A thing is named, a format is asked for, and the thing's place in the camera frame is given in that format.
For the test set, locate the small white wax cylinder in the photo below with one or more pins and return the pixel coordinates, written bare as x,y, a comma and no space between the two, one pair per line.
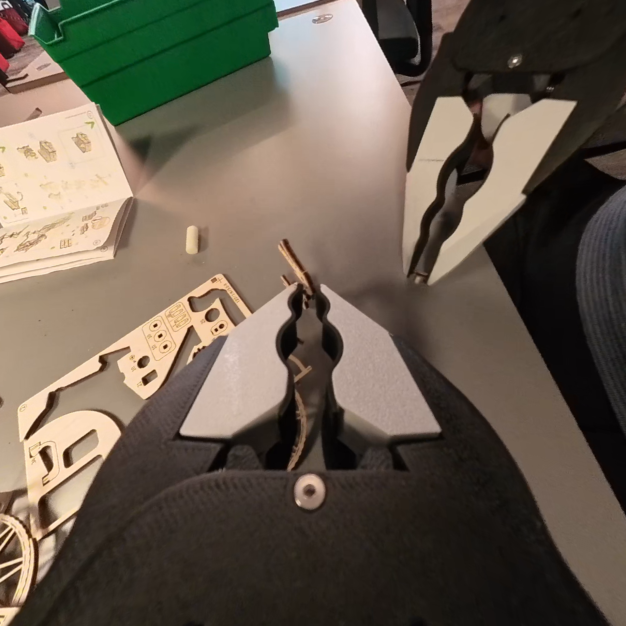
192,239

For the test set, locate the green plastic bin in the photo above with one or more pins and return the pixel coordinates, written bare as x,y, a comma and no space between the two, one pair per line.
146,17
171,88
161,51

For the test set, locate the assembly instruction booklet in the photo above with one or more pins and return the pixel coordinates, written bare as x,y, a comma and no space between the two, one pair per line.
54,171

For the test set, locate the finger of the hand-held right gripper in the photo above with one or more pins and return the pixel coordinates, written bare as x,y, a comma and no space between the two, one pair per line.
518,166
428,146

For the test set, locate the red bag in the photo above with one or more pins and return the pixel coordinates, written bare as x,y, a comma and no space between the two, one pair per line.
10,39

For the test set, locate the small dark wood scrap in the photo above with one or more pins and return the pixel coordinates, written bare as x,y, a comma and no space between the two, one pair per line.
33,114

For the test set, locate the person's blue ribbed sweater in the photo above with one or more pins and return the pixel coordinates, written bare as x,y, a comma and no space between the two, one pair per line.
604,303

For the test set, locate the wooden spoked model assembly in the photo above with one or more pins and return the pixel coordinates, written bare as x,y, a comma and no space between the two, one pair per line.
301,430

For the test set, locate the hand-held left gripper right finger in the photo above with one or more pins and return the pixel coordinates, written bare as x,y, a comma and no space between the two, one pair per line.
381,376

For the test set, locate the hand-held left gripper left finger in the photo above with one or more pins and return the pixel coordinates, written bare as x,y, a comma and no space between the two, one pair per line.
234,386

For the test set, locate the wooden spoked wheel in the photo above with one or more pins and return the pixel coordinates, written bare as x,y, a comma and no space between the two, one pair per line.
22,543

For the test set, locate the laser-cut wooden parts sheet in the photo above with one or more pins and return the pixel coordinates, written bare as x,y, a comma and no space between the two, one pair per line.
88,430

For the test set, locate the person's dark trousers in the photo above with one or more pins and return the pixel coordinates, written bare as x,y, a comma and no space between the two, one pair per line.
538,303

